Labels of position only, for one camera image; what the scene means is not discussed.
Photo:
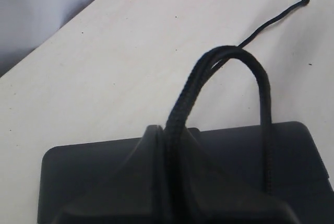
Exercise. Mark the black plastic carry case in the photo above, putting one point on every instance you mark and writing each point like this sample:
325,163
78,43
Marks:
301,178

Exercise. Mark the white backdrop curtain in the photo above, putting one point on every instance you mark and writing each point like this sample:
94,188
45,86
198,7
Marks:
26,24

